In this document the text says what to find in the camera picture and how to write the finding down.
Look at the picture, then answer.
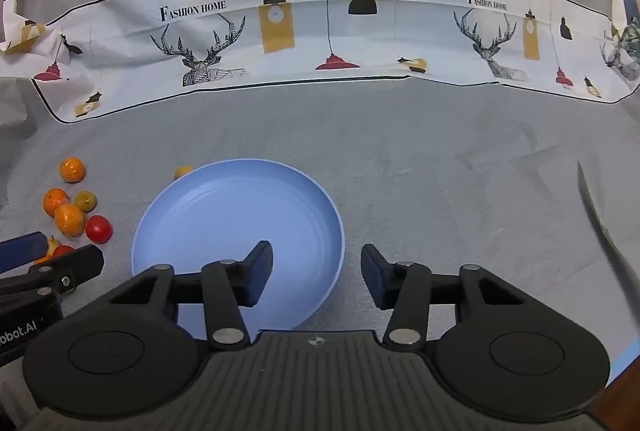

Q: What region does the grey fabric cover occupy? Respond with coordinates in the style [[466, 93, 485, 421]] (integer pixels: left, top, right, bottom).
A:
[[0, 0, 640, 392]]

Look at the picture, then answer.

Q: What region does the blue round plate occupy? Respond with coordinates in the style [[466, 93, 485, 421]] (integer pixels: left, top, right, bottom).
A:
[[131, 159, 346, 342]]

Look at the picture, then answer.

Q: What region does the white deer printed cloth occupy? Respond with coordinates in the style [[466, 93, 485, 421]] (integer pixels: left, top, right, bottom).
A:
[[0, 0, 640, 124]]

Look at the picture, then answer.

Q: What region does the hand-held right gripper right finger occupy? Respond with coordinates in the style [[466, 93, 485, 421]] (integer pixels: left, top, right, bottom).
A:
[[361, 243, 528, 352]]

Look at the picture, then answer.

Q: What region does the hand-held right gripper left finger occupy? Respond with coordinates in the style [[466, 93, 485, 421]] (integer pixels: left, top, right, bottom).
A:
[[107, 241, 274, 352]]

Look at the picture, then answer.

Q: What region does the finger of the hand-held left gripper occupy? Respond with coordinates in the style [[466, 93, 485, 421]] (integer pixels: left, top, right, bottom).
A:
[[0, 232, 49, 273], [0, 244, 106, 307]]

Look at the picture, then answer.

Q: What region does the dark strap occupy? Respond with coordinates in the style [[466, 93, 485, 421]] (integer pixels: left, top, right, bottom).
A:
[[576, 160, 640, 312]]

